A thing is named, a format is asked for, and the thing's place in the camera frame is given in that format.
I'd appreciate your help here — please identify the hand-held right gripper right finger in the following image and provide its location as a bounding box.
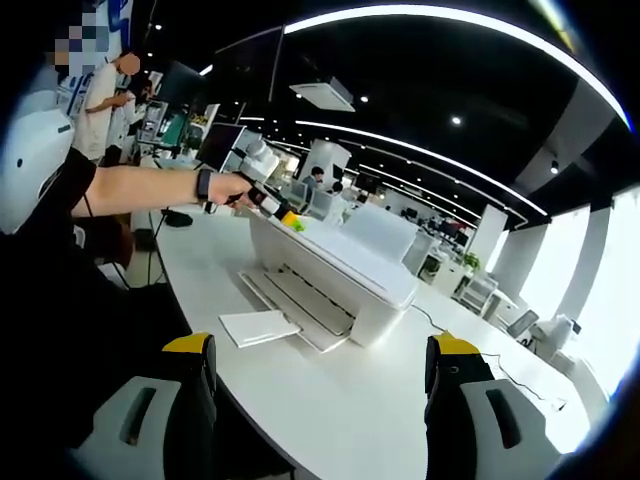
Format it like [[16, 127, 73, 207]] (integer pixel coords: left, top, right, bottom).
[[423, 330, 574, 480]]

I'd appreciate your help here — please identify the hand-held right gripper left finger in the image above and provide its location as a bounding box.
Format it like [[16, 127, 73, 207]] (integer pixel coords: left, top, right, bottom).
[[67, 330, 220, 480]]

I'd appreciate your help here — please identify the white printer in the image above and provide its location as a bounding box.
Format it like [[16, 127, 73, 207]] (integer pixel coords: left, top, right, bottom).
[[218, 202, 419, 354]]

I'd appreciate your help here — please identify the person's left hand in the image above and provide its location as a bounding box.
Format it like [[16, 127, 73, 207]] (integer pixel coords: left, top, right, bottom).
[[207, 172, 255, 209]]

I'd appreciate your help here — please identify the small black monitor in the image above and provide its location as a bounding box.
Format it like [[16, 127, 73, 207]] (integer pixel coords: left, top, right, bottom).
[[196, 123, 247, 170]]

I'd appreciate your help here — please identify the black wristband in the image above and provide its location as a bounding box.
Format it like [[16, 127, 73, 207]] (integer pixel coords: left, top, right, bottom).
[[195, 168, 215, 202]]

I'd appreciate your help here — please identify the ceiling air conditioner unit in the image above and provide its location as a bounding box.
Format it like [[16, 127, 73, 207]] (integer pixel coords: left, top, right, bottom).
[[288, 76, 357, 114]]

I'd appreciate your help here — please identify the black stand base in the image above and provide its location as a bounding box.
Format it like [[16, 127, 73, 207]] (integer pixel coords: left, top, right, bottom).
[[162, 209, 195, 228]]

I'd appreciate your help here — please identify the large black screen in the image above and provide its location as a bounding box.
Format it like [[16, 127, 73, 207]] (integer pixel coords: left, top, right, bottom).
[[158, 60, 207, 110]]

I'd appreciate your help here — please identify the white round appliance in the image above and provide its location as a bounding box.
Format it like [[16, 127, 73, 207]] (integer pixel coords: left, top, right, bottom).
[[529, 313, 584, 354]]

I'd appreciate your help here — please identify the curved ceiling light strip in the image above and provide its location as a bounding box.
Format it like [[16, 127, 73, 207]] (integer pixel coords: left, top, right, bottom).
[[293, 118, 550, 217]]

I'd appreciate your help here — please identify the person's black clothing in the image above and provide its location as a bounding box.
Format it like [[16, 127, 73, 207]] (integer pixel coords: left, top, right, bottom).
[[0, 147, 201, 451]]

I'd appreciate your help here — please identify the white office desk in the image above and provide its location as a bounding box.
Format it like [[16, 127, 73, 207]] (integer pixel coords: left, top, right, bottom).
[[452, 272, 519, 321]]

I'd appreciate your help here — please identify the large window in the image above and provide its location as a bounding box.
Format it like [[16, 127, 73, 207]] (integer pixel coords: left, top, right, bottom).
[[574, 185, 640, 399]]

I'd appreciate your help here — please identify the narrow window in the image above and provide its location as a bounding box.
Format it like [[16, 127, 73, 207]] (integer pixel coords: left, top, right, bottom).
[[518, 207, 592, 321]]

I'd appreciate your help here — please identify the white worn device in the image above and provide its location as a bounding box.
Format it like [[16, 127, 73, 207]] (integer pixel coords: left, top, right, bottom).
[[0, 110, 75, 235]]

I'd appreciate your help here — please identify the long curved ceiling light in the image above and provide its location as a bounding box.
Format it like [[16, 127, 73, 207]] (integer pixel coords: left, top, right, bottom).
[[283, 4, 632, 132]]

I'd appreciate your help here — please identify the thin printer cable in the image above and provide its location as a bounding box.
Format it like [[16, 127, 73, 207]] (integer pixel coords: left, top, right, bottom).
[[410, 303, 569, 412]]

